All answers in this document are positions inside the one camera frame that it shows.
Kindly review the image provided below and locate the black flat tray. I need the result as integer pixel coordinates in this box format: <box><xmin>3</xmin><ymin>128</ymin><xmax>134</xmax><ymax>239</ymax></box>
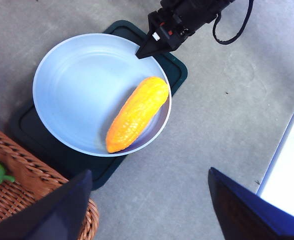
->
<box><xmin>9</xmin><ymin>19</ymin><xmax>189</xmax><ymax>191</ymax></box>

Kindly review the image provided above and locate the orange corn cob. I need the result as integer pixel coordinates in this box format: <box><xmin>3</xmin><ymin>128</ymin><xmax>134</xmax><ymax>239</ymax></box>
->
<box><xmin>105</xmin><ymin>76</ymin><xmax>170</xmax><ymax>154</ymax></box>

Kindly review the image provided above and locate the black cable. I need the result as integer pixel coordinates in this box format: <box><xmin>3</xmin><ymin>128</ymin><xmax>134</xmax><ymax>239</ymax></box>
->
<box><xmin>212</xmin><ymin>0</ymin><xmax>254</xmax><ymax>46</ymax></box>

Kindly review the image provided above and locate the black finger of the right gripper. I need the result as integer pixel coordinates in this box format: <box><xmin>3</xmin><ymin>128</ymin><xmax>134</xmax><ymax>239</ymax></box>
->
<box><xmin>135</xmin><ymin>29</ymin><xmax>175</xmax><ymax>60</ymax></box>

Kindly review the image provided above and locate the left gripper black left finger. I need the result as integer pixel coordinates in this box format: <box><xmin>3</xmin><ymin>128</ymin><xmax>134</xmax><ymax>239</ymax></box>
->
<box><xmin>0</xmin><ymin>169</ymin><xmax>94</xmax><ymax>240</ymax></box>

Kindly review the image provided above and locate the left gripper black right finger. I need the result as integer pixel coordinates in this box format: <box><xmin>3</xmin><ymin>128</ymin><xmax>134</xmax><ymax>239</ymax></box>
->
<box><xmin>207</xmin><ymin>166</ymin><xmax>294</xmax><ymax>240</ymax></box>

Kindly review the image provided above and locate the brown wicker basket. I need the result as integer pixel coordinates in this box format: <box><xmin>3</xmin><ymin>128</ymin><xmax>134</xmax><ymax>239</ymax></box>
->
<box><xmin>0</xmin><ymin>121</ymin><xmax>100</xmax><ymax>240</ymax></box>

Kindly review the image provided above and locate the blue round plate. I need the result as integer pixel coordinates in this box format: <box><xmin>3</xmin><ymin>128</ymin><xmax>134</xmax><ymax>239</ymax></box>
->
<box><xmin>32</xmin><ymin>33</ymin><xmax>173</xmax><ymax>158</ymax></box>

